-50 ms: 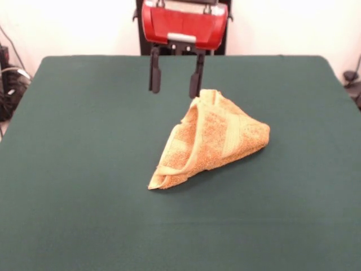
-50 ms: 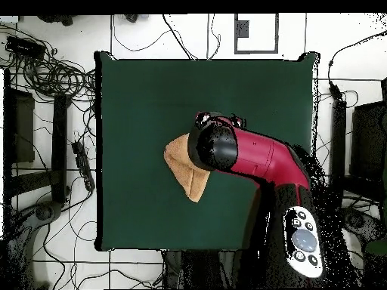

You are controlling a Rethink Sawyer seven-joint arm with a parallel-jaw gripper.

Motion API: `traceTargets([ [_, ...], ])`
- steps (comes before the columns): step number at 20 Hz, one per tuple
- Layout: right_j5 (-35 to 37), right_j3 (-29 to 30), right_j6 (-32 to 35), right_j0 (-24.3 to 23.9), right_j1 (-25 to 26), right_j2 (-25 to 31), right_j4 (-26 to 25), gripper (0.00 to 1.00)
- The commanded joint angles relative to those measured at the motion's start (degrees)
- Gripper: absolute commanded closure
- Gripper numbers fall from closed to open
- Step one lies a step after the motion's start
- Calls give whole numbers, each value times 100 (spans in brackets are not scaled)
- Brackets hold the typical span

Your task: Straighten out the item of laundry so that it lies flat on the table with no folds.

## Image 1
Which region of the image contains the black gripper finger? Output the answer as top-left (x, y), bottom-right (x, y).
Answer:
top-left (189, 53), bottom-right (205, 99)
top-left (148, 46), bottom-right (162, 94)

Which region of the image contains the black equipment pile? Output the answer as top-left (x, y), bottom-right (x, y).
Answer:
top-left (0, 67), bottom-right (29, 123)

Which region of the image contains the black round foot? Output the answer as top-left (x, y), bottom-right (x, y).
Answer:
top-left (342, 70), bottom-right (359, 87)

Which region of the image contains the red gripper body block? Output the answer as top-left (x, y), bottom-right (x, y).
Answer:
top-left (140, 0), bottom-right (228, 56)

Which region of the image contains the orange terry towel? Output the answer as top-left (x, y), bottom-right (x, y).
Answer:
top-left (147, 89), bottom-right (271, 190)

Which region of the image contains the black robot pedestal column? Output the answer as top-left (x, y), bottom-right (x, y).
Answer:
top-left (131, 0), bottom-right (235, 56)

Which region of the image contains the dark green table cloth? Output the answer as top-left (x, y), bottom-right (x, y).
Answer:
top-left (0, 55), bottom-right (361, 271)

